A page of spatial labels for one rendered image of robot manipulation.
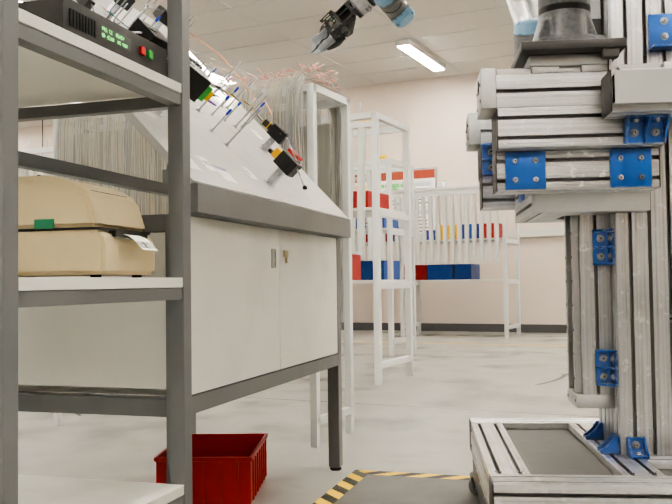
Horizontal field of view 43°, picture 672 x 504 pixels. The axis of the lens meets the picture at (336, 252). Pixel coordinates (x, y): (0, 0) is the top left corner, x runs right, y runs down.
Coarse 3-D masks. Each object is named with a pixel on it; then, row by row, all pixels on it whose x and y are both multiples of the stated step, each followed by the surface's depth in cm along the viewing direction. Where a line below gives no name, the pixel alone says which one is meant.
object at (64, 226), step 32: (32, 192) 154; (64, 192) 153; (96, 192) 157; (32, 224) 154; (64, 224) 154; (96, 224) 153; (128, 224) 164; (32, 256) 154; (64, 256) 152; (96, 256) 151; (128, 256) 159
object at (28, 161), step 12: (24, 156) 220; (36, 156) 224; (24, 168) 223; (36, 168) 224; (48, 168) 229; (60, 168) 234; (72, 168) 240; (84, 168) 245; (96, 168) 251; (84, 180) 251; (96, 180) 251; (108, 180) 257; (120, 180) 264; (132, 180) 271; (144, 180) 278; (156, 192) 286; (192, 216) 310
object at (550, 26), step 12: (540, 12) 191; (552, 12) 188; (564, 12) 187; (576, 12) 187; (588, 12) 189; (540, 24) 190; (552, 24) 187; (564, 24) 186; (576, 24) 186; (588, 24) 188; (540, 36) 189; (552, 36) 186; (564, 36) 185; (576, 36) 185; (588, 36) 186
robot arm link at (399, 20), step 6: (402, 0) 262; (402, 6) 263; (408, 6) 266; (384, 12) 264; (396, 12) 263; (402, 12) 265; (408, 12) 265; (414, 12) 267; (390, 18) 268; (396, 18) 266; (402, 18) 265; (408, 18) 267; (396, 24) 267; (402, 24) 268
